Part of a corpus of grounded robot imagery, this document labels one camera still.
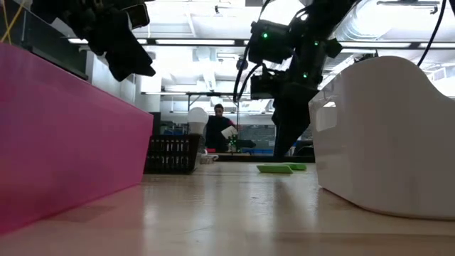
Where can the black table frame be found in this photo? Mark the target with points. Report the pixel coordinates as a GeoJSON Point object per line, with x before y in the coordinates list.
{"type": "Point", "coordinates": [249, 157]}

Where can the white paper sheet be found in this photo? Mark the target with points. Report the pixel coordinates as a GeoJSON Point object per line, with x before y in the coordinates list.
{"type": "Point", "coordinates": [229, 131]}

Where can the round black ceiling fixture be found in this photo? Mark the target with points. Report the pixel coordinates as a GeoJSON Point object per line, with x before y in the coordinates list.
{"type": "Point", "coordinates": [243, 65]}

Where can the black office chair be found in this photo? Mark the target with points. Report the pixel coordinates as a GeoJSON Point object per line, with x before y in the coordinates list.
{"type": "Point", "coordinates": [302, 148]}

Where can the person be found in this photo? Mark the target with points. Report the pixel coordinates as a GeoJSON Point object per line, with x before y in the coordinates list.
{"type": "Point", "coordinates": [215, 131]}

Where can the distant black robot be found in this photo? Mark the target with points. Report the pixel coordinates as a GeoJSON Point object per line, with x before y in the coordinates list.
{"type": "Point", "coordinates": [245, 144]}

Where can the black slotted plastic basket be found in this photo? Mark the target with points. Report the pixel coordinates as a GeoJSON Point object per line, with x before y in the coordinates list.
{"type": "Point", "coordinates": [170, 154]}

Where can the green eraser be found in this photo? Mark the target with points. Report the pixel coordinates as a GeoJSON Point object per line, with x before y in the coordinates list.
{"type": "Point", "coordinates": [298, 166]}
{"type": "Point", "coordinates": [273, 169]}

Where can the pink plastic bin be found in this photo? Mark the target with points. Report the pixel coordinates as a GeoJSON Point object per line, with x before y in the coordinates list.
{"type": "Point", "coordinates": [71, 142]}

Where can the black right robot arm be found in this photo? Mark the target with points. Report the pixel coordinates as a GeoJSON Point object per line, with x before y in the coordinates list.
{"type": "Point", "coordinates": [270, 42]}

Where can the white light bulb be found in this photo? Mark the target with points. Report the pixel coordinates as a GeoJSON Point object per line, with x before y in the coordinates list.
{"type": "Point", "coordinates": [197, 119]}

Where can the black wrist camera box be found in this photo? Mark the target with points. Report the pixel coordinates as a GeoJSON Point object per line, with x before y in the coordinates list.
{"type": "Point", "coordinates": [136, 16]}
{"type": "Point", "coordinates": [264, 87]}

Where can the white plastic bin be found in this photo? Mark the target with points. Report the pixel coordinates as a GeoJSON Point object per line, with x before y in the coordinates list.
{"type": "Point", "coordinates": [384, 142]}

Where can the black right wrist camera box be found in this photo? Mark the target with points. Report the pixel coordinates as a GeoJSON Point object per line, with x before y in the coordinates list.
{"type": "Point", "coordinates": [264, 87]}

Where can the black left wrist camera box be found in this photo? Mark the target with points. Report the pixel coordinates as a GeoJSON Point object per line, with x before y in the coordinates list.
{"type": "Point", "coordinates": [136, 16]}

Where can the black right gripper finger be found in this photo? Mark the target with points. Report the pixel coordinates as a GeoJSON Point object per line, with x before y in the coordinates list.
{"type": "Point", "coordinates": [282, 124]}
{"type": "Point", "coordinates": [302, 117]}

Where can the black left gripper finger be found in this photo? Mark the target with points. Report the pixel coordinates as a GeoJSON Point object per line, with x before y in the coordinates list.
{"type": "Point", "coordinates": [128, 57]}

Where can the overhead light bar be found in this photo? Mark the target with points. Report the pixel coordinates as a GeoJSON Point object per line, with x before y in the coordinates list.
{"type": "Point", "coordinates": [195, 42]}

